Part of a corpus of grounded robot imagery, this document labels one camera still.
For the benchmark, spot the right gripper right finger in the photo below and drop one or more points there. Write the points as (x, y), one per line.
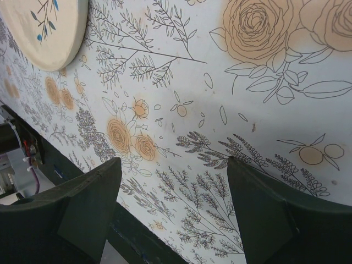
(279, 224)

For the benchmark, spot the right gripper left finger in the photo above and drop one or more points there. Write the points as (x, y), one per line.
(65, 224)

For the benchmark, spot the blue round plate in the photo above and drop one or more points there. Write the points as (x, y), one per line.
(49, 33)

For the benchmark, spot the floral table mat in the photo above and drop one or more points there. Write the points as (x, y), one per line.
(175, 88)

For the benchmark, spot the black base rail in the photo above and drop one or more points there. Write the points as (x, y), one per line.
(37, 166)

